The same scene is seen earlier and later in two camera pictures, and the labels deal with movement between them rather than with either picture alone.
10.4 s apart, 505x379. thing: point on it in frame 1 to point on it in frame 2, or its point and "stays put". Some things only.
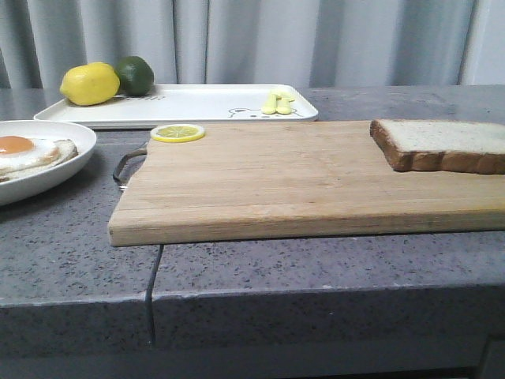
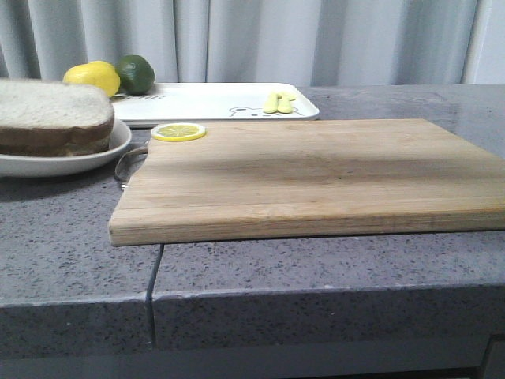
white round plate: x=16 y=188 to x=33 y=166
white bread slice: x=441 y=145 to x=44 y=118
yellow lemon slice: x=177 y=133 stays put
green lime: x=136 y=76 stays put
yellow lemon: x=90 y=84 stays put
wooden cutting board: x=248 y=181 stays put
